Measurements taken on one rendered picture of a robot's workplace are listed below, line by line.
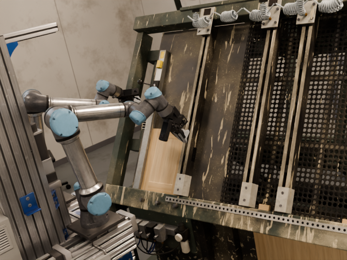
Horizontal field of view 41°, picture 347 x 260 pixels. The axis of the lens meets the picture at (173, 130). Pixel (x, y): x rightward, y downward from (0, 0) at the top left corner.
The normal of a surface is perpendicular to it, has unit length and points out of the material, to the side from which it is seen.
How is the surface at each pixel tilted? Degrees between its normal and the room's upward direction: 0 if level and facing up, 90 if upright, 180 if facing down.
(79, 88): 90
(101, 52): 90
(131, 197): 56
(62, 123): 83
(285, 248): 90
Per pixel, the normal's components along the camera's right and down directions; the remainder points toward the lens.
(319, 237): -0.61, -0.24
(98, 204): 0.51, 0.29
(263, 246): -0.61, 0.35
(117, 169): 0.77, 0.04
